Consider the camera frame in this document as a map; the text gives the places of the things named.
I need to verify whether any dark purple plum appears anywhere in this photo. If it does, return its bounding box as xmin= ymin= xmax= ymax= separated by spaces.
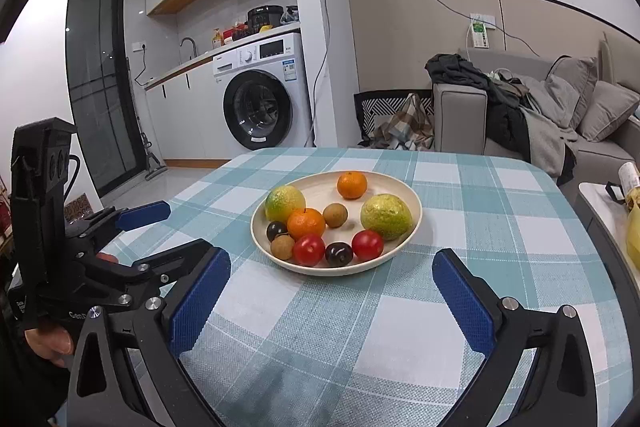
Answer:
xmin=266 ymin=221 xmax=288 ymax=243

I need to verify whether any brown longan fruit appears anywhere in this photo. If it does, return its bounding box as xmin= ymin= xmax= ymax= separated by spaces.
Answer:
xmin=270 ymin=234 xmax=295 ymax=261
xmin=322 ymin=202 xmax=348 ymax=229

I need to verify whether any red tomato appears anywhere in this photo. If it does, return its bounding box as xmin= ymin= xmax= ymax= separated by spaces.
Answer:
xmin=292 ymin=234 xmax=326 ymax=267
xmin=352 ymin=230 xmax=384 ymax=262

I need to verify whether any large orange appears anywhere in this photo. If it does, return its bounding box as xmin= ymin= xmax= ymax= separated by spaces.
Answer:
xmin=286 ymin=208 xmax=326 ymax=241

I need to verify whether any left hand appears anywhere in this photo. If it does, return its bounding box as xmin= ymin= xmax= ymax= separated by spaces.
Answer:
xmin=24 ymin=324 xmax=75 ymax=367

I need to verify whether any teal white checkered tablecloth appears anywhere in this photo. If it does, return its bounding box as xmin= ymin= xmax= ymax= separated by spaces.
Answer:
xmin=107 ymin=148 xmax=634 ymax=426

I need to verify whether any white base cabinet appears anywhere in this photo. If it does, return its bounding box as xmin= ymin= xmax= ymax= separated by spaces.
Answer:
xmin=146 ymin=62 xmax=221 ymax=161

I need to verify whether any green yellow striped citrus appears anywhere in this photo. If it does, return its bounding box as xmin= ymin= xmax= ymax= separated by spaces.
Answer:
xmin=265 ymin=184 xmax=306 ymax=223

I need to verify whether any dark glass door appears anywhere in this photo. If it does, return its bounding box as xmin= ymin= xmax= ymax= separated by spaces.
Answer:
xmin=65 ymin=0 xmax=145 ymax=196

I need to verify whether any cream round plate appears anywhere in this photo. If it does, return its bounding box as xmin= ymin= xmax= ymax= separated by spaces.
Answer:
xmin=250 ymin=171 xmax=423 ymax=277

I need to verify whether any chrome faucet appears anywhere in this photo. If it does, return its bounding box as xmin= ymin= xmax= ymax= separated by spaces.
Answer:
xmin=180 ymin=37 xmax=198 ymax=60

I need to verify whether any white washing machine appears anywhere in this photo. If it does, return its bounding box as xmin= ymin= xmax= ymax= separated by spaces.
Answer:
xmin=213 ymin=31 xmax=312 ymax=158

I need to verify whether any small orange mandarin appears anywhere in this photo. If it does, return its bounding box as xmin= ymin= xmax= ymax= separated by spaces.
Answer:
xmin=336 ymin=171 xmax=368 ymax=200

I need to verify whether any pale green guava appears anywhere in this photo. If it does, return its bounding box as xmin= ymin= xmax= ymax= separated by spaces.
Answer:
xmin=360 ymin=194 xmax=413 ymax=241

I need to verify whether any grey blanket on sofa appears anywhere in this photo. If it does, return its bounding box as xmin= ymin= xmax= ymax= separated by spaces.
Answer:
xmin=521 ymin=107 xmax=578 ymax=186

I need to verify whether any black cooker on counter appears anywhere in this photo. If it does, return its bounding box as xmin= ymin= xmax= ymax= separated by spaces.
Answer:
xmin=246 ymin=4 xmax=284 ymax=34

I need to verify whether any black jacket on sofa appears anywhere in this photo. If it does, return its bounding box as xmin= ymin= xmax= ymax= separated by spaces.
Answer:
xmin=425 ymin=54 xmax=530 ymax=161

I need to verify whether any black patterned chair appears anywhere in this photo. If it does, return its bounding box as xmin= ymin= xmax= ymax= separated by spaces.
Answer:
xmin=354 ymin=89 xmax=434 ymax=147

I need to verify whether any grey sofa cushion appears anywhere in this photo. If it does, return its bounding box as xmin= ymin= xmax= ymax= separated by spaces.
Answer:
xmin=578 ymin=81 xmax=639 ymax=142
xmin=544 ymin=55 xmax=598 ymax=130

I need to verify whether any grey sofa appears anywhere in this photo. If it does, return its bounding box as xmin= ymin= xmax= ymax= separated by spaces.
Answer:
xmin=425 ymin=31 xmax=639 ymax=192

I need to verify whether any plaid cloth on chair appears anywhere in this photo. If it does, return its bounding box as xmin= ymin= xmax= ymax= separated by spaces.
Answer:
xmin=370 ymin=92 xmax=434 ymax=152

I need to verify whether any white wall device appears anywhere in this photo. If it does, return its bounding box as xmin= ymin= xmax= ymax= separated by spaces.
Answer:
xmin=466 ymin=13 xmax=496 ymax=49

